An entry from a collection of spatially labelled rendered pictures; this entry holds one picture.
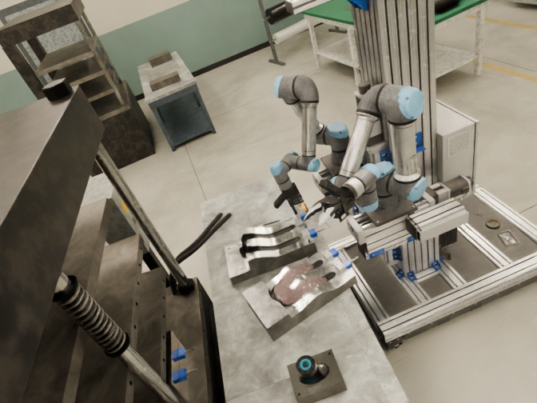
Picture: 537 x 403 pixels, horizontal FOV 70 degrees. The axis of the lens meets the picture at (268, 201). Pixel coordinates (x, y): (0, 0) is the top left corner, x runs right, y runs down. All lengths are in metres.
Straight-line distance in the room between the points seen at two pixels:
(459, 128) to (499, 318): 1.28
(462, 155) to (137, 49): 6.75
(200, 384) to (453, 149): 1.68
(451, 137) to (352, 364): 1.19
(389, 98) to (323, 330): 1.05
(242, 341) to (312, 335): 0.34
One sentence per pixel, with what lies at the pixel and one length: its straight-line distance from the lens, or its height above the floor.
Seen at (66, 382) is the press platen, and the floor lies 1.54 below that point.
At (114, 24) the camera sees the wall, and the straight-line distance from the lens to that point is 8.04.
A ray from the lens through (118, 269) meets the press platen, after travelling 1.89.
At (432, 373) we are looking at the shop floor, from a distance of 2.65.
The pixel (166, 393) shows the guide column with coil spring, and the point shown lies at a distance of 1.66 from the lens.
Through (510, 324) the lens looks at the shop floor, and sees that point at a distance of 2.86.
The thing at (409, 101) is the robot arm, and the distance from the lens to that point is 1.55.
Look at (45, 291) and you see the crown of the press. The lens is 1.03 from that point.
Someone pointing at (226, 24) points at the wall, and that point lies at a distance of 8.27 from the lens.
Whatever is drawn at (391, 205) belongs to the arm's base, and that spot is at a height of 1.08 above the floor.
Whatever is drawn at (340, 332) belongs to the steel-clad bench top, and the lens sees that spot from 1.86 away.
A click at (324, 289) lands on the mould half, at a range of 1.90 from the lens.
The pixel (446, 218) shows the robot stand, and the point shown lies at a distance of 2.06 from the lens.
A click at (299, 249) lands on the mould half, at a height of 0.88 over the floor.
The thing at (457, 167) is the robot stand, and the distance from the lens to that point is 2.29.
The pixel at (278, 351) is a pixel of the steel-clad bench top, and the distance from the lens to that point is 1.88.
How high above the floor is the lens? 2.37
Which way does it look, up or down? 37 degrees down
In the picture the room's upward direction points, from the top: 20 degrees counter-clockwise
